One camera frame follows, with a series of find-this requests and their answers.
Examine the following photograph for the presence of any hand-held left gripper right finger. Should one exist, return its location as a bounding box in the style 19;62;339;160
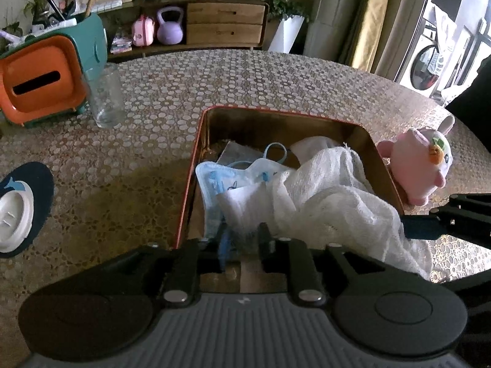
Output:
258;222;388;307

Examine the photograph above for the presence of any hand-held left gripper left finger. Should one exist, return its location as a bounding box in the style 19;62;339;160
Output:
148;224;231;308

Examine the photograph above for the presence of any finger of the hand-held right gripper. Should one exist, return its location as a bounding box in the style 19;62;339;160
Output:
401;194;491;247

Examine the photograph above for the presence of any pink white plush bunny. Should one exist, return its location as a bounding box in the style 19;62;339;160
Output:
376;114;456;205

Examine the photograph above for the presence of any red storage box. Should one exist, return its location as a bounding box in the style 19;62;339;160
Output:
174;105;407;277

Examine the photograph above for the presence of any blue face mask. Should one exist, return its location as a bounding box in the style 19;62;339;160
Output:
195;142;293;238

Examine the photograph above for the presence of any white towel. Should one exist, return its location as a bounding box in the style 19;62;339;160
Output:
269;136;434;281

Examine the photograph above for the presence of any black chair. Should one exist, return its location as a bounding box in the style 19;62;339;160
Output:
446;67;491;125

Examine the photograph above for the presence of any white washing machine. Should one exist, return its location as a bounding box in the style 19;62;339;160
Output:
395;27;457;96

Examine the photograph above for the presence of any dark blue coaster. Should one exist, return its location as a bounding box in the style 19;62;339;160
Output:
0;162;55;258

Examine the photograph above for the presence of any clear drinking glass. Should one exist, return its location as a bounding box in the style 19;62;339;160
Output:
85;63;127;129

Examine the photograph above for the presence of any white round lid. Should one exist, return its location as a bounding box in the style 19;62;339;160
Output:
0;190;34;254

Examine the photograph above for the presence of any yellow curtain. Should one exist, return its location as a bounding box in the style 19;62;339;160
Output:
351;0;407;71

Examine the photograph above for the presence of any white planter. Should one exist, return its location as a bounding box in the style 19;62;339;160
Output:
267;15;305;53

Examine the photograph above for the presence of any purple kettlebell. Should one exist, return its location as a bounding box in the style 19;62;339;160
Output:
156;6;185;45

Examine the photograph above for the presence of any stack of booklets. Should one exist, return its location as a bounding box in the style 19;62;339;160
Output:
110;27;133;54

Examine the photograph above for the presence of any small pink case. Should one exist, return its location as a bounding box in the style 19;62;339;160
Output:
131;14;156;47

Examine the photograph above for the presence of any wooden sideboard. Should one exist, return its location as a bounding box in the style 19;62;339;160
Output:
103;0;270;62

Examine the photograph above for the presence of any orange green tissue box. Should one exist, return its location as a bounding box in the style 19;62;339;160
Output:
0;11;108;128

